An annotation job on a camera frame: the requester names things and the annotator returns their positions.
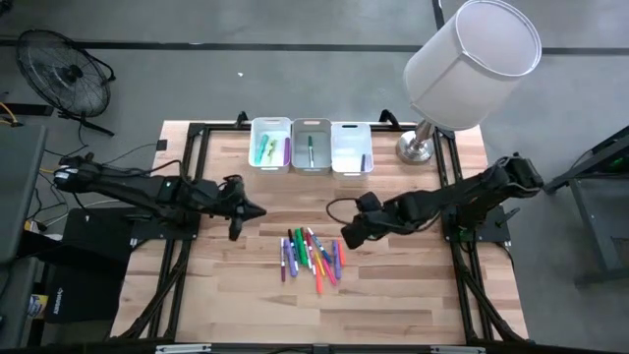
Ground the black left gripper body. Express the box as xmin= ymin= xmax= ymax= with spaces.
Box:
xmin=199 ymin=174 xmax=246 ymax=242

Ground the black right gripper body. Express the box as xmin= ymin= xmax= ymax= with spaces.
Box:
xmin=341 ymin=206 xmax=407 ymax=250

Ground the purple highlighter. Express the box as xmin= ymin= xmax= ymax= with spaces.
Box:
xmin=331 ymin=239 xmax=342 ymax=280
xmin=284 ymin=238 xmax=298 ymax=278

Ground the blue thin marker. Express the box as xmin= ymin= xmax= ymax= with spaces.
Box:
xmin=308 ymin=226 xmax=333 ymax=266

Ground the green highlighter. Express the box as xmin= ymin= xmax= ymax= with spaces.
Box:
xmin=294 ymin=226 xmax=309 ymax=268

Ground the teal highlighter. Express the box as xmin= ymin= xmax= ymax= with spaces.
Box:
xmin=254 ymin=133 xmax=270 ymax=166

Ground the pink highlighter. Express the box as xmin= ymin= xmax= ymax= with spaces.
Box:
xmin=320 ymin=258 xmax=339 ymax=287

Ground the grey plastic bin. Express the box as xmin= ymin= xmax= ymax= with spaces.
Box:
xmin=291 ymin=117 xmax=333 ymax=176

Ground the white plastic bin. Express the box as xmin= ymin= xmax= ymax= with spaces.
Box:
xmin=249 ymin=116 xmax=293 ymax=175
xmin=330 ymin=121 xmax=374 ymax=178

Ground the silver table lamp white shade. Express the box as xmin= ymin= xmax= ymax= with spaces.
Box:
xmin=395 ymin=0 xmax=543 ymax=166

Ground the black floor fan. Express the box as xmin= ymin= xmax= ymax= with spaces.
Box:
xmin=16 ymin=28 xmax=117 ymax=138

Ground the grey side table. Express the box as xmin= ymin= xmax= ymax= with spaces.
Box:
xmin=0 ymin=122 xmax=48 ymax=266

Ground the yellow blue label box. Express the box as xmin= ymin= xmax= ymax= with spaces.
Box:
xmin=27 ymin=293 xmax=50 ymax=321

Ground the dark metal cart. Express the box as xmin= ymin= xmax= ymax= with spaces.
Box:
xmin=543 ymin=125 xmax=629 ymax=289

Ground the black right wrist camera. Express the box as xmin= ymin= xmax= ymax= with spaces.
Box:
xmin=354 ymin=191 xmax=383 ymax=214

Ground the black right camera cable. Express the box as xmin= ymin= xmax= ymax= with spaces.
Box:
xmin=325 ymin=196 xmax=363 ymax=228

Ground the black aluminium table frame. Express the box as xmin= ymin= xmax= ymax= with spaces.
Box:
xmin=110 ymin=120 xmax=530 ymax=345

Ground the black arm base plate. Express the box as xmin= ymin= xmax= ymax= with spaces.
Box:
xmin=440 ymin=206 xmax=512 ymax=245
xmin=128 ymin=208 xmax=200 ymax=242

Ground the silver metal bracket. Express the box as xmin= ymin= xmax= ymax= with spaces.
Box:
xmin=429 ymin=345 xmax=486 ymax=354
xmin=154 ymin=343 xmax=213 ymax=354

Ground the yellow cable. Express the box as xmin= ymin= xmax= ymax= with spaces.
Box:
xmin=0 ymin=100 xmax=24 ymax=128

